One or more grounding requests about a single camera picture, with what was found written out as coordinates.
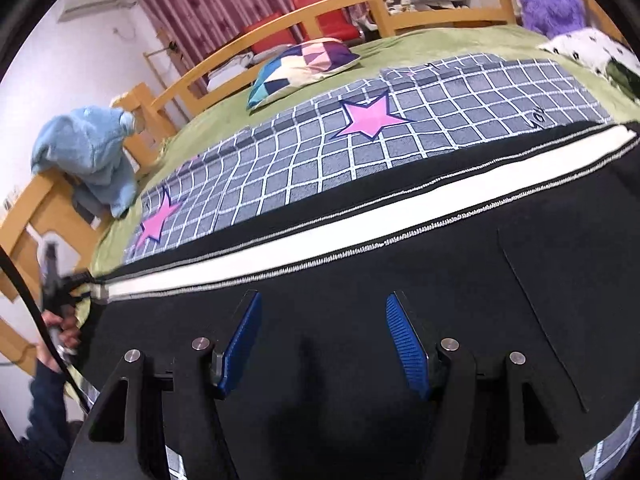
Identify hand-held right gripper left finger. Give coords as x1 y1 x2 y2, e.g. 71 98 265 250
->
60 290 263 480

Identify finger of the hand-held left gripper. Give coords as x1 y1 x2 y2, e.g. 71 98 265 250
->
60 269 97 311

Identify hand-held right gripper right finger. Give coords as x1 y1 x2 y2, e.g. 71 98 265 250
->
385 290 586 480

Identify black pants with white stripe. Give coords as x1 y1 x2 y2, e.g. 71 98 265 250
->
75 120 640 480

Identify person's left forearm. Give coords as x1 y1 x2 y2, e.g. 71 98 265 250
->
19 357 76 463

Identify person's left hand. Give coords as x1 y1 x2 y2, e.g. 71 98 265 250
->
37 309 83 373

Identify light blue plush blanket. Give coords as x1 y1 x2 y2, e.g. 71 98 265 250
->
31 106 139 219

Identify wooden rack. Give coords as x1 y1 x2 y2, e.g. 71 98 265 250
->
143 27 213 122

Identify white cloth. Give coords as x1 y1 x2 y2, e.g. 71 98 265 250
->
206 52 257 94

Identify white air conditioner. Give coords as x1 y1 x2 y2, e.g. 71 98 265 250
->
56 0 139 24

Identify colourful geometric pillow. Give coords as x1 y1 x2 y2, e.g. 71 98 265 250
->
247 39 362 110

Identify red chair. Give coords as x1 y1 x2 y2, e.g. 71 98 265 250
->
242 11 299 57
291 0 362 44

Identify white pillow with black dots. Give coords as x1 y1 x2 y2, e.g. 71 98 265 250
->
537 27 640 80

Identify dark green cloth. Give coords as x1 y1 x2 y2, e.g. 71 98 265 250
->
606 57 640 97

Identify purple plush toy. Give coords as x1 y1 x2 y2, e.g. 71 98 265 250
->
515 0 587 39

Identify black cable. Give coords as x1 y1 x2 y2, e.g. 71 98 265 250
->
0 246 88 413

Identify wooden bed frame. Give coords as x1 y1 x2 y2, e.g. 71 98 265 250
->
0 0 608 376

